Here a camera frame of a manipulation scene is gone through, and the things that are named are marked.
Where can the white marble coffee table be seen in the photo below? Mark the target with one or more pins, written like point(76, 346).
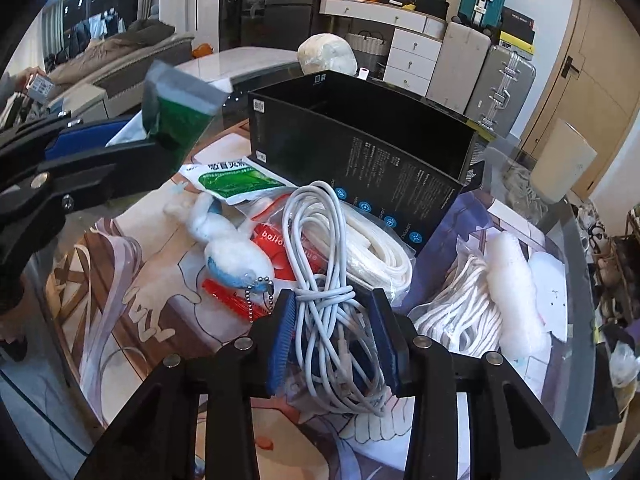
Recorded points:
point(239, 64)

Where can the cream cylindrical trash bin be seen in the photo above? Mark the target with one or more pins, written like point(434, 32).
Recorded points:
point(564, 159)

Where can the beige suitcase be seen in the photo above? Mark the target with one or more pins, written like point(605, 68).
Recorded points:
point(458, 66)

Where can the grey sofa bed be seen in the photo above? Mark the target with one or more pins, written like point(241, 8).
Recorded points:
point(106, 80)

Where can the wooden door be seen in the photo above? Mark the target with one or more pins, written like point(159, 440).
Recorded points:
point(594, 86)

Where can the stacked black yellow boxes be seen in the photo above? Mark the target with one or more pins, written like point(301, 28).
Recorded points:
point(517, 30)

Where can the red balloon glue packet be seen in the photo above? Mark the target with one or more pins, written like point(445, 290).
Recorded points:
point(262, 223)

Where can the white wrapped bundle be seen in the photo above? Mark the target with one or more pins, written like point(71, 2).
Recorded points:
point(327, 52)

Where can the white plush doll keychain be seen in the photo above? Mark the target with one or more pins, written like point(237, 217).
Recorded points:
point(232, 259)

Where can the green white medicine sachet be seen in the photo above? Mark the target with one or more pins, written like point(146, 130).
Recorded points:
point(178, 107)

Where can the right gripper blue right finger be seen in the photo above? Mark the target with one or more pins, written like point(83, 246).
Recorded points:
point(390, 342)

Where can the white drawer desk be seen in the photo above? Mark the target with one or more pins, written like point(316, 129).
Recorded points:
point(412, 39)

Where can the black cardboard box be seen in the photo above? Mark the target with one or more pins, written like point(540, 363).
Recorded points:
point(388, 154)

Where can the white foam piece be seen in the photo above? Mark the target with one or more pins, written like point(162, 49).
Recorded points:
point(512, 289)

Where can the anime print table mat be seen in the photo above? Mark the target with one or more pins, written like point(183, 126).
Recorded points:
point(129, 290)

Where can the silver suitcase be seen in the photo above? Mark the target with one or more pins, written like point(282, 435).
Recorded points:
point(500, 91)

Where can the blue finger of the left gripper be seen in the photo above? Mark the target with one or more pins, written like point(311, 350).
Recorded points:
point(122, 169)
point(85, 137)

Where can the woven laundry basket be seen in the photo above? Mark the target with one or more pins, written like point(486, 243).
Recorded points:
point(369, 50)

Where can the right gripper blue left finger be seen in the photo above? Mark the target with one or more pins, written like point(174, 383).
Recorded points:
point(280, 336)

